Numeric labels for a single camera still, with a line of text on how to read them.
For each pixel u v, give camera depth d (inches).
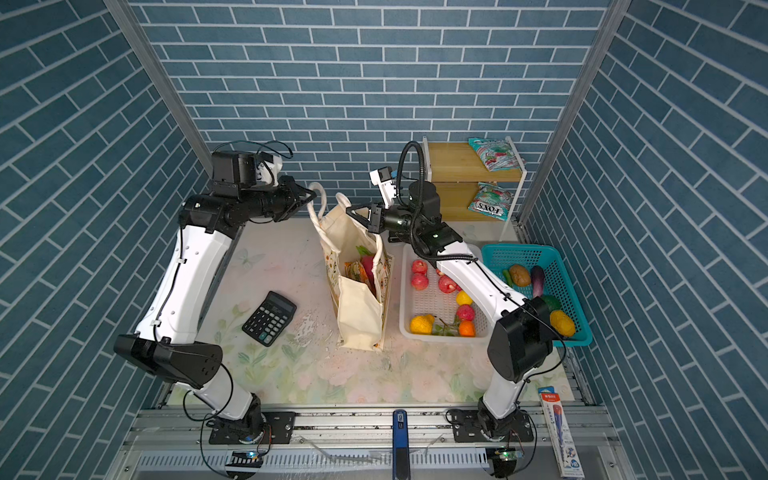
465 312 35.1
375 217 25.2
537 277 39.1
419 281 37.9
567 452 27.4
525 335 17.9
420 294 38.7
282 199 24.0
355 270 34.1
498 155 35.1
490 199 40.1
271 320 35.8
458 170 35.0
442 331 34.4
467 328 34.1
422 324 33.8
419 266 40.0
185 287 17.4
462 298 36.8
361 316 29.9
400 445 27.6
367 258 36.6
